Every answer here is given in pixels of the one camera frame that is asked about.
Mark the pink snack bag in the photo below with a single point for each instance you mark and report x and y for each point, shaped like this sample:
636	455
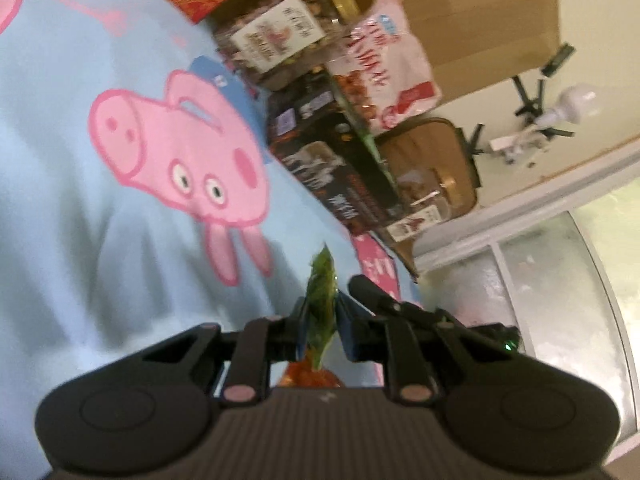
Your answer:
395	65

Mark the cashew jar with gold lid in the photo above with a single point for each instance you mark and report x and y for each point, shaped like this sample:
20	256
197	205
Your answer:
280	30

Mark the pecan jar with gold lid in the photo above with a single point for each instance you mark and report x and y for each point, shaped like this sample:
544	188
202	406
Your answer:
420	210

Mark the brown cushion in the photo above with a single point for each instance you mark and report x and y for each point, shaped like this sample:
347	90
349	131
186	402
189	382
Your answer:
425	145

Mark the frosted glass window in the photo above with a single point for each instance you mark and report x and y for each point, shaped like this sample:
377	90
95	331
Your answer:
550	285

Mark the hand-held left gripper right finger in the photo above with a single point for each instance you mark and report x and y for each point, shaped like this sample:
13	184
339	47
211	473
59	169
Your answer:
346	335

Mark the black cardboard box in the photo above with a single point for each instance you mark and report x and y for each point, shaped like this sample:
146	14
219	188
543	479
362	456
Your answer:
325	160

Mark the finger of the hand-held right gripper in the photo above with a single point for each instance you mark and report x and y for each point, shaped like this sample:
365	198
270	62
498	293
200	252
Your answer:
370	292

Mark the printed blue blanket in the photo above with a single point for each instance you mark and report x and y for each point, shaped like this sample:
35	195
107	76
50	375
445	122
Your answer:
75	210

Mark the dark green foil snack packet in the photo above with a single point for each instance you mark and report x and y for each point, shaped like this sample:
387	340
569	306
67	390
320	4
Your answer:
322	300

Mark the wooden headboard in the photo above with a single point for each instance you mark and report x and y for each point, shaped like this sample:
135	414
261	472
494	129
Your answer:
475	20

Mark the red snack packet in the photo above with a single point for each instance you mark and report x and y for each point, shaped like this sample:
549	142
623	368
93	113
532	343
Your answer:
310	377

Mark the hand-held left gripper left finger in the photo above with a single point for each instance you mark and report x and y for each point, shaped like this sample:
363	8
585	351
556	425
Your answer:
301	332

